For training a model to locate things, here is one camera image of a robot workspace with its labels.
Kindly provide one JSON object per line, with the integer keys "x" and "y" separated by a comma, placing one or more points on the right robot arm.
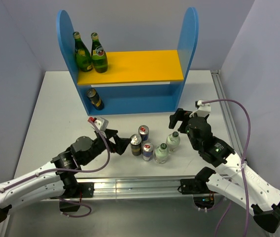
{"x": 227, "y": 175}

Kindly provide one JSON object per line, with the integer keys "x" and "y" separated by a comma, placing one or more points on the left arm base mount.
{"x": 70, "y": 204}

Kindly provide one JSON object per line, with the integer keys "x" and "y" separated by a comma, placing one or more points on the aluminium rail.
{"x": 130, "y": 188}
{"x": 227, "y": 115}

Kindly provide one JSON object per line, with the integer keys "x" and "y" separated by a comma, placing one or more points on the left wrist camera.
{"x": 99, "y": 123}

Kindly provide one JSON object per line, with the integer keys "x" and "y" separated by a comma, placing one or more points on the aluminium front rail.
{"x": 130, "y": 188}

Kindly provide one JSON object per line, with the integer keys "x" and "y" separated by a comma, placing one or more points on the red bull can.
{"x": 147, "y": 151}
{"x": 143, "y": 131}

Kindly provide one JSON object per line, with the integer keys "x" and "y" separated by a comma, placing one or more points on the green bottle yellow label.
{"x": 82, "y": 54}

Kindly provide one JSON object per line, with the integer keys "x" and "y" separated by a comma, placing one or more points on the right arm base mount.
{"x": 202, "y": 196}

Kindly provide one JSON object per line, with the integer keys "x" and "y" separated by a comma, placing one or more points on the rear clear glass bottle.
{"x": 173, "y": 141}

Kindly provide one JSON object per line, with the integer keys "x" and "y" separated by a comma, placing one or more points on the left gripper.
{"x": 121, "y": 144}

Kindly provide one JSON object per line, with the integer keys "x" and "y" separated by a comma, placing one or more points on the blue and yellow shelf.
{"x": 136, "y": 82}

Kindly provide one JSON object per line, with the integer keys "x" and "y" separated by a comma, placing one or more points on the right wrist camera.
{"x": 203, "y": 109}

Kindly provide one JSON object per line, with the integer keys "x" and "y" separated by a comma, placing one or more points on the aluminium right rail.
{"x": 227, "y": 115}

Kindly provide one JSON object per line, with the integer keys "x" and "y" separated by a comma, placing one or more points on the front clear glass bottle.
{"x": 161, "y": 153}

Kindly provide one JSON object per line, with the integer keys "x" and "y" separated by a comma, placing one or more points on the green bottle red label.
{"x": 98, "y": 55}

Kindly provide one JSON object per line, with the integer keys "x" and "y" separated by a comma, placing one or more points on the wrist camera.
{"x": 99, "y": 123}
{"x": 203, "y": 109}

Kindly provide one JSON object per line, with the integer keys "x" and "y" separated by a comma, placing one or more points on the black gold can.
{"x": 95, "y": 99}
{"x": 136, "y": 144}

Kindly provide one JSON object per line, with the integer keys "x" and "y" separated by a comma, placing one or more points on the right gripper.
{"x": 180, "y": 115}

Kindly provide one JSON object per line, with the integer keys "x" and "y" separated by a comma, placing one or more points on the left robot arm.
{"x": 65, "y": 165}

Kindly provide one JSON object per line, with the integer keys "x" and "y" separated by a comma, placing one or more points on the clear glass bottle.
{"x": 173, "y": 141}
{"x": 161, "y": 153}

